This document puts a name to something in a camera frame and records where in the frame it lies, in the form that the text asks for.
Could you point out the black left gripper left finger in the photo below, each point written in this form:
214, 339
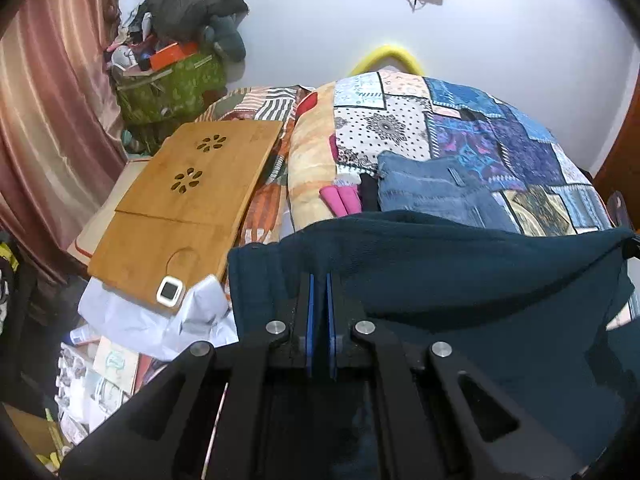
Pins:
212, 413

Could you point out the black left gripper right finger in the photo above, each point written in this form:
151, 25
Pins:
437, 415

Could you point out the dark teal fleece pants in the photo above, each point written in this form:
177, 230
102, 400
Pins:
531, 313

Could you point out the white crumpled sheet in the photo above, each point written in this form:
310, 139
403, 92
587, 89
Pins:
204, 315

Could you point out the small white digital clock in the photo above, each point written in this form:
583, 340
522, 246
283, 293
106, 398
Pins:
170, 292

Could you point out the striped orange patterned pillow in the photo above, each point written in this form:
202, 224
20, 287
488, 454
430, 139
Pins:
266, 117

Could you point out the pink folded garment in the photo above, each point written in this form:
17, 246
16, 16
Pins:
341, 200

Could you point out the bamboo laptop tray table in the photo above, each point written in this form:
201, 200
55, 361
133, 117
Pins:
180, 217

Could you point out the folded blue denim jeans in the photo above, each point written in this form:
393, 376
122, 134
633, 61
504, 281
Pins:
440, 187

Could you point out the black folded garment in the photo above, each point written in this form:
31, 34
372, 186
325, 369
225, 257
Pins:
368, 192

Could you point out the blue patchwork bedspread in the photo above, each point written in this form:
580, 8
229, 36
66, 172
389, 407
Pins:
518, 159

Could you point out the brown wooden door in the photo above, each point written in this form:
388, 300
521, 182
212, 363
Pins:
620, 172

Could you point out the green patterned storage bag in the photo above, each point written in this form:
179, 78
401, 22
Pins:
177, 90

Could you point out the orange box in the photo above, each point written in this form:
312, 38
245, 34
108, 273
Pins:
172, 54

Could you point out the yellow curved headboard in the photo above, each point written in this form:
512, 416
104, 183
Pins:
389, 52

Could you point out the dark grey jacket pile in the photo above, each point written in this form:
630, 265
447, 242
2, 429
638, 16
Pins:
180, 20

